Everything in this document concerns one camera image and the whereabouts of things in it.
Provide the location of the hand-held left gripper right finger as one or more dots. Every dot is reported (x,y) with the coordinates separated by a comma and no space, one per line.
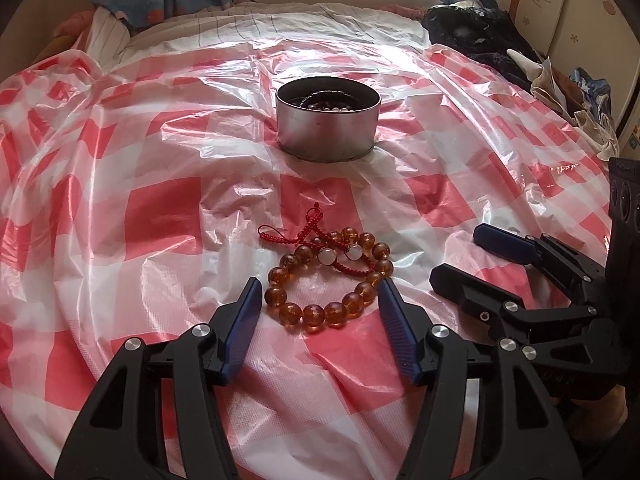
(400,332)

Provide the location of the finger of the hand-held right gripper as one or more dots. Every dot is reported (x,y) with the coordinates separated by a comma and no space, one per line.
(465,290)
(502,242)

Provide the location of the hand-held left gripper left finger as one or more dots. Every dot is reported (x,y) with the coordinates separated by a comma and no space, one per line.
(242,332)

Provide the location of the round metal tin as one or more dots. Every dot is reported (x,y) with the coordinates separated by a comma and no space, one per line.
(325,132)

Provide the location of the person's right hand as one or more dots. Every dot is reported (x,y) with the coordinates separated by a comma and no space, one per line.
(602,415)

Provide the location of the blue patterned cloth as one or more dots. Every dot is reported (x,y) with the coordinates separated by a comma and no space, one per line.
(592,92)

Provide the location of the red checked plastic sheet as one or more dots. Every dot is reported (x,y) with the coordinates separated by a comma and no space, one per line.
(125,210)

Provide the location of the pile of dark clothes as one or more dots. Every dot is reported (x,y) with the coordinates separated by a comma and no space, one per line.
(555,5)
(470,35)

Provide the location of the white bed sheet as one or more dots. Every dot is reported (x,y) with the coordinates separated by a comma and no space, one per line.
(280,25)

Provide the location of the striped white pillow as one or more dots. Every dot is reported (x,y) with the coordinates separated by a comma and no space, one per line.
(107,35)

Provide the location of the orange cloth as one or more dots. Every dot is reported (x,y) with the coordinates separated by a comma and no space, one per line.
(75,25)

